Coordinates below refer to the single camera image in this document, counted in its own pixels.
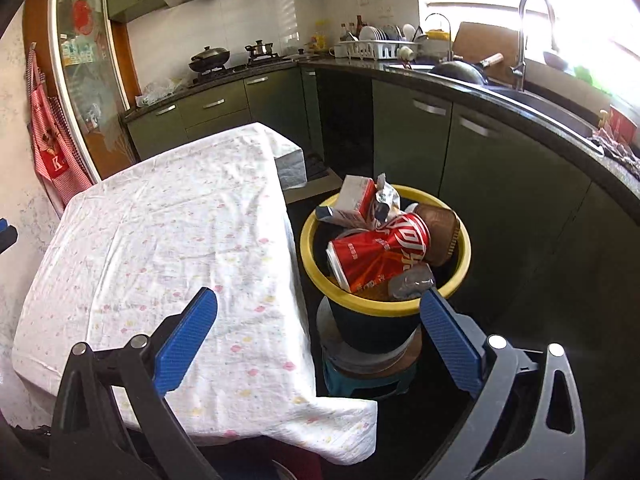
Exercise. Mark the window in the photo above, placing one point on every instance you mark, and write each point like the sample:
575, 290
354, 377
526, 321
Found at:
590, 10

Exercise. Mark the dark bowl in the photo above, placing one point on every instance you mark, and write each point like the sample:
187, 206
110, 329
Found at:
556, 61

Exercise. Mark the brown wooden door frame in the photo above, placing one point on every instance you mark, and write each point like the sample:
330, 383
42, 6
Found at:
125, 60

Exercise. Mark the brown plastic container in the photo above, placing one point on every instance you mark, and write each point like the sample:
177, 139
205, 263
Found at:
437, 230

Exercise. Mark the steel kitchen sink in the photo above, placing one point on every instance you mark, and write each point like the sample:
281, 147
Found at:
550, 105

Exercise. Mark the red box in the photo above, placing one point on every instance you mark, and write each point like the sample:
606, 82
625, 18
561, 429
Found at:
625, 122

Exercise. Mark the small metal kettle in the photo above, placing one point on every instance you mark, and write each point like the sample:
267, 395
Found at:
259, 51

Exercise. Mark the red checked apron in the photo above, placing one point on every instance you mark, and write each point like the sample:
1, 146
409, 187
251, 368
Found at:
55, 150

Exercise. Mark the patterned rag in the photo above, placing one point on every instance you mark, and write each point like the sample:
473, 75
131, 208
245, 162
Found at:
617, 147

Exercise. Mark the white printed tablecloth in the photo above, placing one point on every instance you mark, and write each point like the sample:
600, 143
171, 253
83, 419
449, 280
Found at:
175, 220

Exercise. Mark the teal plastic stool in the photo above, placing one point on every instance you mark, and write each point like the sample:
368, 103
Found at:
350, 385

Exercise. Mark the steel faucet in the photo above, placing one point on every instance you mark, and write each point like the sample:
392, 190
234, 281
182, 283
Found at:
519, 70

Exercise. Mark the wooden cutting board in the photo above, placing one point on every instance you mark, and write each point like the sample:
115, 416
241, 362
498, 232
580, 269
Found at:
475, 42

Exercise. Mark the snack wrapper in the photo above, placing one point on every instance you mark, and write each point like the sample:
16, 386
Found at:
385, 200

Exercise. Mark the gas stove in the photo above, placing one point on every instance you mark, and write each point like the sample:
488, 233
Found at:
240, 69

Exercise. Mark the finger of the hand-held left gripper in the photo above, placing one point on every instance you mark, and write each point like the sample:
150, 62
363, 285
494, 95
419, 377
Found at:
6, 235

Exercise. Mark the flat cardboard sheet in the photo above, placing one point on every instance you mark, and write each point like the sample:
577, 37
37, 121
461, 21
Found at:
320, 190

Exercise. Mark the dark kitchen countertop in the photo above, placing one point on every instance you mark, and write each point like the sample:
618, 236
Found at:
575, 142

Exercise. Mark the red drink can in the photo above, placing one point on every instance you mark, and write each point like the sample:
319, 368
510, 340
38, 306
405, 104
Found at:
380, 255

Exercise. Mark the black wok with lid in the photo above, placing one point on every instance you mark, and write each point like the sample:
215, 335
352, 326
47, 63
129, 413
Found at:
209, 60

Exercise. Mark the black bin with yellow rim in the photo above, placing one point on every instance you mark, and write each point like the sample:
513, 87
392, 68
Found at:
370, 330

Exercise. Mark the white plastic bag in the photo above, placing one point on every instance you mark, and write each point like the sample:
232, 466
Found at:
157, 94

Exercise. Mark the white and red carton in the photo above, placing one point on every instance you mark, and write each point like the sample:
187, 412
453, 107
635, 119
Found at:
355, 192

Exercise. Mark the grey plastic wrapper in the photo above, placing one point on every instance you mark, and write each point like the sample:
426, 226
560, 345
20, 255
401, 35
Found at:
410, 282

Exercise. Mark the white dish rack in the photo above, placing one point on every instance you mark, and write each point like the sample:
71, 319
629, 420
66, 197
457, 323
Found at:
370, 50

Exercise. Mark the dark sauce bottle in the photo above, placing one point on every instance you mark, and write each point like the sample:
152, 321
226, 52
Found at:
359, 27

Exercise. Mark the green base cabinet unit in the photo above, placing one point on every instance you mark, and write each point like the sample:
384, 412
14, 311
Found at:
500, 185

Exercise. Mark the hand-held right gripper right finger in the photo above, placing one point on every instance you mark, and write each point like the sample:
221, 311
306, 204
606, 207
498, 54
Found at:
450, 342

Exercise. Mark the yellow bottle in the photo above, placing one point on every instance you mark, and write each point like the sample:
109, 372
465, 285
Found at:
320, 37

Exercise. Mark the glass sliding door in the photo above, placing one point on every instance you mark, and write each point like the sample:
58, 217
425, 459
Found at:
90, 70

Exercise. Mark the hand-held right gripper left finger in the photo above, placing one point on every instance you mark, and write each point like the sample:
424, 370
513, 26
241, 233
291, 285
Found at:
185, 342

